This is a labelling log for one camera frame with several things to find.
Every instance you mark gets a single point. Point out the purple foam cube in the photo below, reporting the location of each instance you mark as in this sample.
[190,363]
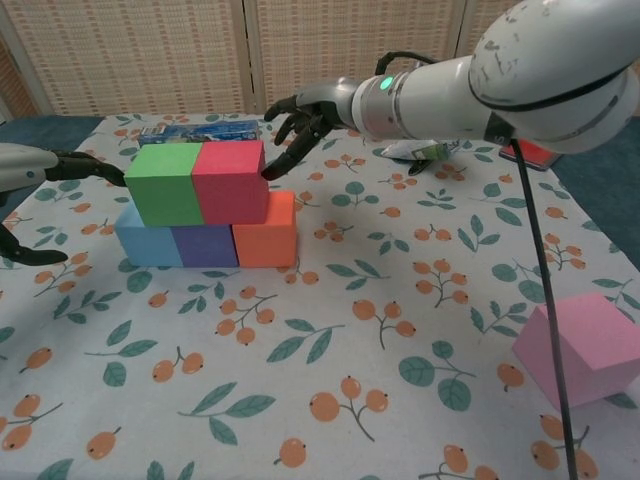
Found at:
[205,245]

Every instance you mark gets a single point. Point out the pink foam cube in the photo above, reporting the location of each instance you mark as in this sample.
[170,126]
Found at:
[595,350]

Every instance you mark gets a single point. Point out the floral fruit print tablecloth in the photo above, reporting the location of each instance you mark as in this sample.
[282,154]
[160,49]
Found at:
[320,350]

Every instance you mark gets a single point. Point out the blue cookie box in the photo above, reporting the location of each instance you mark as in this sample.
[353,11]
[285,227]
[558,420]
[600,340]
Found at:
[200,132]

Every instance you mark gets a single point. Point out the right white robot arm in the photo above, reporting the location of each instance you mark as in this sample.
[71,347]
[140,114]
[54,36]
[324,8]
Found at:
[500,95]

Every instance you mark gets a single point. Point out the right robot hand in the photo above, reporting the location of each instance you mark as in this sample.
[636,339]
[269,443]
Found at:
[315,112]

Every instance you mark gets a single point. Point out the light blue foam cube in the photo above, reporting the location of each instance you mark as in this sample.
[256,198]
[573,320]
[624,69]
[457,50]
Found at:
[145,245]

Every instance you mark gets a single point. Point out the orange foam cube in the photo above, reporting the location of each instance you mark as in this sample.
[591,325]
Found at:
[265,237]

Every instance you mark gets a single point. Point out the woven bamboo folding screen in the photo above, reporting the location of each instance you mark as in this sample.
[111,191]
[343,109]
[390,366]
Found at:
[150,50]

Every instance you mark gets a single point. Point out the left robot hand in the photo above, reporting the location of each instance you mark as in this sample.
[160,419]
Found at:
[30,167]

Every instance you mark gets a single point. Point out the silver snack bag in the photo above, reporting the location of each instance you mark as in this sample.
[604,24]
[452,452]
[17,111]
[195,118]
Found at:
[420,149]

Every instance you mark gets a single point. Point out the red ink pad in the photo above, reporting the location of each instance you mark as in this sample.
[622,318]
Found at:
[535,152]

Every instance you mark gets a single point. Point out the red foam cube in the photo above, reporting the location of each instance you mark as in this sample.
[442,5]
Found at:
[230,185]

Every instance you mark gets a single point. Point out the green foam cube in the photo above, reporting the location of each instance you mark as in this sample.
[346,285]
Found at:
[162,187]

